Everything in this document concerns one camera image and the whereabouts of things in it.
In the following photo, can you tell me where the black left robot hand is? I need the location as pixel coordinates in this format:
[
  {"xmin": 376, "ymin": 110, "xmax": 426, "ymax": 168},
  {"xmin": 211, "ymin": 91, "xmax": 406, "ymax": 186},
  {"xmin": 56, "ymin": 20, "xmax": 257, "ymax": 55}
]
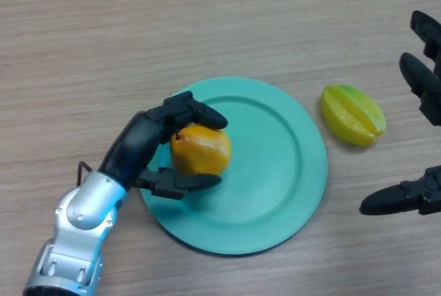
[{"xmin": 98, "ymin": 91, "xmax": 229, "ymax": 200}]

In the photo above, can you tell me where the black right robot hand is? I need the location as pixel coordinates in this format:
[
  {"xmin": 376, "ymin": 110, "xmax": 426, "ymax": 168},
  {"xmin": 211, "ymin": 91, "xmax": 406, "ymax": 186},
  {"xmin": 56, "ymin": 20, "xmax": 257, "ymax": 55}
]
[{"xmin": 359, "ymin": 10, "xmax": 441, "ymax": 216}]

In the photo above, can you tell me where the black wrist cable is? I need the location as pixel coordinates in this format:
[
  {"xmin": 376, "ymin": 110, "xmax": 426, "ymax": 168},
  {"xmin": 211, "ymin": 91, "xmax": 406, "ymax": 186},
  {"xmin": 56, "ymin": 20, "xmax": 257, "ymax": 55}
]
[{"xmin": 77, "ymin": 160, "xmax": 94, "ymax": 187}]

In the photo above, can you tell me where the yellow orange pear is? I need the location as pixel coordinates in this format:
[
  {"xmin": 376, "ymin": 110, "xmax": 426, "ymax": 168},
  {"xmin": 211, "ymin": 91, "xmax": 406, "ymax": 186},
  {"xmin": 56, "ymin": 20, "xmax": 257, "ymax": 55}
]
[{"xmin": 170, "ymin": 124, "xmax": 232, "ymax": 176}]

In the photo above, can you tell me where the yellow green starfruit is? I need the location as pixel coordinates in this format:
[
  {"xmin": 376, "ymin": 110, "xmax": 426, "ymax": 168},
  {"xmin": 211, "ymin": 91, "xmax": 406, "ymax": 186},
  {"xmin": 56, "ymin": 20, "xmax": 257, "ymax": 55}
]
[{"xmin": 320, "ymin": 84, "xmax": 387, "ymax": 147}]

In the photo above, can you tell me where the green round plate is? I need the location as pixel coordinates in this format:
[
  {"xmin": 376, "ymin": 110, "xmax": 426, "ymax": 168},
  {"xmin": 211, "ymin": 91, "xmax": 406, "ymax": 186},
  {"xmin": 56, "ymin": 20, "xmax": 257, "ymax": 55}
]
[{"xmin": 139, "ymin": 76, "xmax": 328, "ymax": 255}]

